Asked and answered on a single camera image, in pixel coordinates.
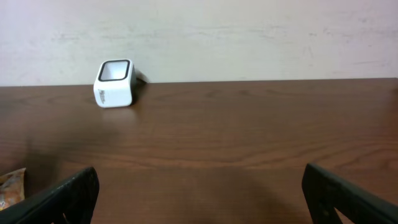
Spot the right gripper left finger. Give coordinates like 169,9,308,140
1,167,100,224

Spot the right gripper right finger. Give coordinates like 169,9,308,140
302,163,397,224

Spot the large yellow snack bag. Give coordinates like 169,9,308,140
0,168,25,210

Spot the white barcode scanner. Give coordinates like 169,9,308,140
93,58,136,108

